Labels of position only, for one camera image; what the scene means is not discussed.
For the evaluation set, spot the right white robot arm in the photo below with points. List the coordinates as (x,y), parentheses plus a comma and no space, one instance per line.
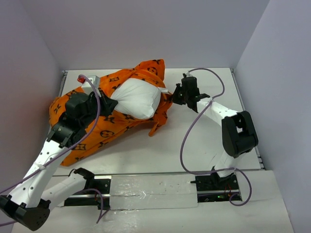
(237,129)

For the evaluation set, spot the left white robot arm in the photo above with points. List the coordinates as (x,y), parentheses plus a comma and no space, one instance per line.
(30,203)

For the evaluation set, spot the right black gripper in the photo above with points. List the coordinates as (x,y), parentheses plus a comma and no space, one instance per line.
(176,98)

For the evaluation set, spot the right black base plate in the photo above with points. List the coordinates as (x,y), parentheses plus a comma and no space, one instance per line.
(212,188)

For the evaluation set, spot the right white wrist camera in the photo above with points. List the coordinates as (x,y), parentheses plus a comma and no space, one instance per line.
(188,75)

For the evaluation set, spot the white pillow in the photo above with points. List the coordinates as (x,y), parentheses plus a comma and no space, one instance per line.
(138,98)

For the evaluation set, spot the aluminium mounting rail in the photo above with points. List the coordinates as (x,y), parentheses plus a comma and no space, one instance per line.
(150,173)

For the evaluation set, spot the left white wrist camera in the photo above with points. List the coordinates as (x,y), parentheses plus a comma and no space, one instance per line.
(89,81)

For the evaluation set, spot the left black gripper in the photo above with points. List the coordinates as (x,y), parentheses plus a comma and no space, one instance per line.
(107,104)

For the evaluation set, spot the orange patterned pillowcase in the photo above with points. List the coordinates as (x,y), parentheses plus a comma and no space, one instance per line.
(108,128)

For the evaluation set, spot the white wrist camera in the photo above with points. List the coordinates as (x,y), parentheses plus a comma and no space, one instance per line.
(188,75)
(89,81)

